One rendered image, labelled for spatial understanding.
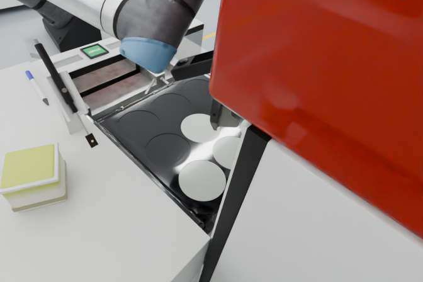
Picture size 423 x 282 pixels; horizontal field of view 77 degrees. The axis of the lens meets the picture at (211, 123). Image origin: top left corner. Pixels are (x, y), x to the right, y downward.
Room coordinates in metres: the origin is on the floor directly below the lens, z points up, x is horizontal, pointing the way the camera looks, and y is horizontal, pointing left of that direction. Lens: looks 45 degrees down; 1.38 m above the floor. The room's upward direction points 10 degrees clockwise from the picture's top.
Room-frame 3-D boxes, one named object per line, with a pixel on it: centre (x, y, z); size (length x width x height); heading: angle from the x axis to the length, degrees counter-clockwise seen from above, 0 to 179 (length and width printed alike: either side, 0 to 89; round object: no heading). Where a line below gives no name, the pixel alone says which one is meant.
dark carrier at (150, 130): (0.46, 0.02, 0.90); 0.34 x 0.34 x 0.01; 55
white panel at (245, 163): (0.49, -0.27, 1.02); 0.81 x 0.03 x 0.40; 145
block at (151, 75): (0.67, 0.21, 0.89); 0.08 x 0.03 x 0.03; 55
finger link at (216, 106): (0.39, 0.00, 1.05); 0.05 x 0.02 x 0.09; 174
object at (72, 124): (0.33, 0.26, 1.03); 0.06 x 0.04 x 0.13; 55
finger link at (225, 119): (0.39, -0.03, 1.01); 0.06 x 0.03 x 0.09; 84
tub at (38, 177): (0.20, 0.25, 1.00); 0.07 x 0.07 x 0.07; 29
